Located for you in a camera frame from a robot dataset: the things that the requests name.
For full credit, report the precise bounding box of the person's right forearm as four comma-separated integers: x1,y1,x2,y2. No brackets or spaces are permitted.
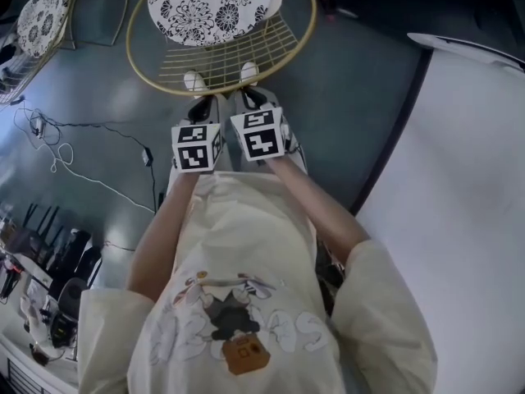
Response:
268,158,372,262

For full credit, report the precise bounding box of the person's cream printed shirt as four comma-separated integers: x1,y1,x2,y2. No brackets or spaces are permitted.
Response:
77,170,438,394

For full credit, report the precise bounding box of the person's left forearm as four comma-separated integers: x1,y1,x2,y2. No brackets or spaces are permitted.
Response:
125,172,202,303

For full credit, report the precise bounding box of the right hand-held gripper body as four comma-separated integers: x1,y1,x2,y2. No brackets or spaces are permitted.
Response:
229,107,287,163

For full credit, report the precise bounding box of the black chair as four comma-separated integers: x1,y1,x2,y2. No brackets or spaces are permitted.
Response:
6,202,66,268
65,227,103,289

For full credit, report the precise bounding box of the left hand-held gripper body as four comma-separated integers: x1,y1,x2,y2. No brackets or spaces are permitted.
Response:
171,120,226,175

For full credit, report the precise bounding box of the cluttered white workbench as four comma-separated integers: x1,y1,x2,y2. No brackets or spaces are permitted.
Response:
0,256,81,394

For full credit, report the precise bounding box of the black floor cable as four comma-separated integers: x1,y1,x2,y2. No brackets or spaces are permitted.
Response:
14,98,159,215

